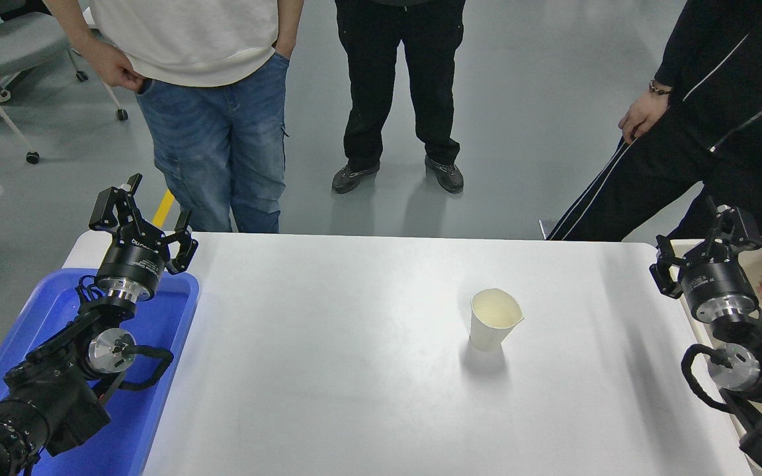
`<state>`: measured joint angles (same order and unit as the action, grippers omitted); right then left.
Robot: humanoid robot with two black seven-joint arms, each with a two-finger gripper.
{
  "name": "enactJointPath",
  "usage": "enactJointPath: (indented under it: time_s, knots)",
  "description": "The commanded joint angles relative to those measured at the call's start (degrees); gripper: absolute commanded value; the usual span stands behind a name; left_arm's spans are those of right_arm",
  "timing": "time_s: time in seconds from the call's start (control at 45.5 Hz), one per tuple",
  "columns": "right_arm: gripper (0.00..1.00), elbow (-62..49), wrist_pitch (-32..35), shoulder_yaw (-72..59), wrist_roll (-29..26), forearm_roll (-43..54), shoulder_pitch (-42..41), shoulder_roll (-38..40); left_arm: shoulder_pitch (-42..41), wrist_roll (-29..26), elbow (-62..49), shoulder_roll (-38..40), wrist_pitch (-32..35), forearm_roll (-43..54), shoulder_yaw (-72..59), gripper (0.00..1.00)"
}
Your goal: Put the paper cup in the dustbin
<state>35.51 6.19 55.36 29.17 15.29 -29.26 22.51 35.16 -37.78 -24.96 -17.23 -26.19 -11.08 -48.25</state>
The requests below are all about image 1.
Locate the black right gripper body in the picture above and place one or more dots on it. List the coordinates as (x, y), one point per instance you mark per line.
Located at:
(718, 281)

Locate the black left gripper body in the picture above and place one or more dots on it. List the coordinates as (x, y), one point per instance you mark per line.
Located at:
(131, 259)

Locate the white paper cup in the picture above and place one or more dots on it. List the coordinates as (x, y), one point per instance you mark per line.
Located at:
(487, 330)

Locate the person's left forearm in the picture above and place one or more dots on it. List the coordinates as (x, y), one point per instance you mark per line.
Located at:
(290, 20)

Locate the person's right forearm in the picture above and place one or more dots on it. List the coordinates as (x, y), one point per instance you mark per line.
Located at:
(73, 23)

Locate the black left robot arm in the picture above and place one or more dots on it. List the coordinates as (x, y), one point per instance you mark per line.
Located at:
(50, 396)

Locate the person's right hand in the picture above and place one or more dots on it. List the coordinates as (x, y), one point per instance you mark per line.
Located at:
(113, 69)
(642, 116)

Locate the yellow floor tape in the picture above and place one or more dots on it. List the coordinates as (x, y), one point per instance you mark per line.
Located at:
(163, 210)

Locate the person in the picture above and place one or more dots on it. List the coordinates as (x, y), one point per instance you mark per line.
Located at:
(394, 66)
(718, 132)
(222, 132)

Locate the blue plastic tray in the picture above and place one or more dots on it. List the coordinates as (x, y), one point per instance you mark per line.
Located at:
(156, 370)

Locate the metal floor plate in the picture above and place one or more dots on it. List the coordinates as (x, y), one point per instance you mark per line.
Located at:
(547, 229)

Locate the grey office chair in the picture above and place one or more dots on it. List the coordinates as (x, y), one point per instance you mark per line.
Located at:
(10, 43)

